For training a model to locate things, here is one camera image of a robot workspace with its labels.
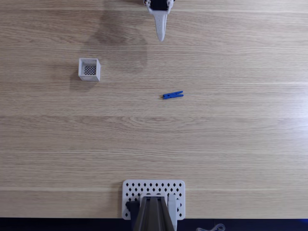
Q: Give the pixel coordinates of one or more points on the blue clothes peg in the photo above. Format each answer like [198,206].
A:
[168,96]

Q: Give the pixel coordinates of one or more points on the small white mesh crate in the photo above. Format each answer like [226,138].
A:
[83,77]

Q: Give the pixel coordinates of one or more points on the pale clamp block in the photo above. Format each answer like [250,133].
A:
[172,207]

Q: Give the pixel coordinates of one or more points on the dark clamp block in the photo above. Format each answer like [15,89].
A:
[132,207]

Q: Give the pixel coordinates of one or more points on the white post bracket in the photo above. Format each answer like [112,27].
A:
[154,195]

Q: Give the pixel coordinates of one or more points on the white perforated base plate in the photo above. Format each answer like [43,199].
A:
[124,192]

